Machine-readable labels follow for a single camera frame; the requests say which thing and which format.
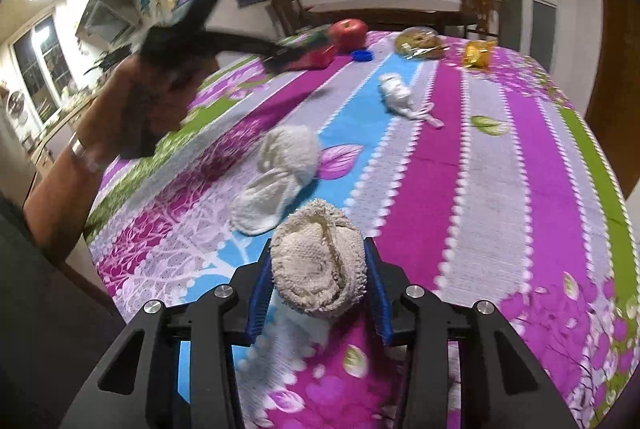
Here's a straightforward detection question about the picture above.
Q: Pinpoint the beige sock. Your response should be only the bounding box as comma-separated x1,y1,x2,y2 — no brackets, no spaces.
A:
270,200,371,319

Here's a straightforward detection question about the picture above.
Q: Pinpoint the person's left hand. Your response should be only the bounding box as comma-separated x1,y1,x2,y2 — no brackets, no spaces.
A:
85,59,201,157

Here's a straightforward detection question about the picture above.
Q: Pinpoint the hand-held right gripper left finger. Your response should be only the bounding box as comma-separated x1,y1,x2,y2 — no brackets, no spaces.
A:
57,246,276,429

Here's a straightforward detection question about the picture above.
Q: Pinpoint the dark wooden dining table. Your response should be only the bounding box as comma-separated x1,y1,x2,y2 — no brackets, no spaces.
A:
307,0,481,32

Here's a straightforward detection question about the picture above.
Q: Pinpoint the white knotted cloth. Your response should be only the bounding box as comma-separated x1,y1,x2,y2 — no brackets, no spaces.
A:
377,72,446,128

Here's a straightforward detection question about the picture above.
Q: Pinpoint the kitchen window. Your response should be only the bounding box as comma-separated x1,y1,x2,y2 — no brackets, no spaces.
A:
10,14,76,120

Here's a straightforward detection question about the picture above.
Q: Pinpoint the white flat sock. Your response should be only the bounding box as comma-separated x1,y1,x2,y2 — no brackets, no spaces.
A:
230,169,303,237

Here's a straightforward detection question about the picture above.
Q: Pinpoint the kitchen range hood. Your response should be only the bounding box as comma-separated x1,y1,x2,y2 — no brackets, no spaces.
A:
80,0,137,44

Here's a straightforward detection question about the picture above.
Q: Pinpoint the plastic-wrapped bread bun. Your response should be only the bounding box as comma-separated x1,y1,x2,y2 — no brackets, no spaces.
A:
395,26,448,60

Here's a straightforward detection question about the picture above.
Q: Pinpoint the red apple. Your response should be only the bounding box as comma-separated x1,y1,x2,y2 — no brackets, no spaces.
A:
328,19,368,52

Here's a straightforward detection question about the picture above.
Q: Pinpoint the white rolled sock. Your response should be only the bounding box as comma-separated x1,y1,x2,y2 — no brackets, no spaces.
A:
256,125,322,186

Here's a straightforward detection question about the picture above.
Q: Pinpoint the brown wooden door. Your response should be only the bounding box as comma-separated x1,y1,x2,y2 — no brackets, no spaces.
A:
585,0,640,200

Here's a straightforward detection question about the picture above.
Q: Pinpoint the red juice carton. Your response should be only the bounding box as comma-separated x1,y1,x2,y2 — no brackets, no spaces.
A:
295,43,338,70

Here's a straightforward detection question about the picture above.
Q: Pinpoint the person's left forearm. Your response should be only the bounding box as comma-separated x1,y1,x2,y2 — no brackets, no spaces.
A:
22,129,126,262

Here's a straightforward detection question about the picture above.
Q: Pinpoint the floral striped tablecloth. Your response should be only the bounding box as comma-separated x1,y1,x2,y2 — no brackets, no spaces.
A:
82,29,631,429

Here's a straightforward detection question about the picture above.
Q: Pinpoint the yellow crinkled wrapper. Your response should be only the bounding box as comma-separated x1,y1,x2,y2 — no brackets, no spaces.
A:
462,40,496,68

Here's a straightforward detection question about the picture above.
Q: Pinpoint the person's dark clothing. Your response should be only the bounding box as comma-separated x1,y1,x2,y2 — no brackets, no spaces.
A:
0,194,131,429

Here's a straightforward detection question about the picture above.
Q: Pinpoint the dark wooden chair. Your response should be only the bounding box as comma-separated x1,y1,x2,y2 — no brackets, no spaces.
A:
267,0,311,37
456,0,503,40

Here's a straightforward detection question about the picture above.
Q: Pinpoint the silver bracelet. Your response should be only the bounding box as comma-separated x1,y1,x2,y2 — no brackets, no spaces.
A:
67,134,108,170

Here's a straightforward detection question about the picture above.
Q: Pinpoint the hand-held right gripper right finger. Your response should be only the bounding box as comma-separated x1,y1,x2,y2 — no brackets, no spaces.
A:
362,236,586,429

